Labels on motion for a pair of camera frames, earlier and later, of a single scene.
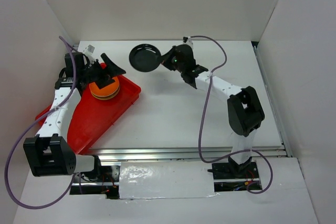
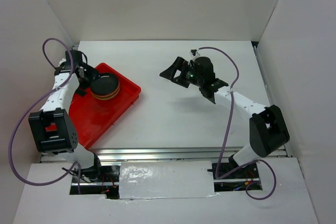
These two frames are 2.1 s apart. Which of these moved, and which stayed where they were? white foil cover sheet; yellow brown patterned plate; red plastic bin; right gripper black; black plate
Moved: black plate; right gripper black
Stayed: yellow brown patterned plate; white foil cover sheet; red plastic bin
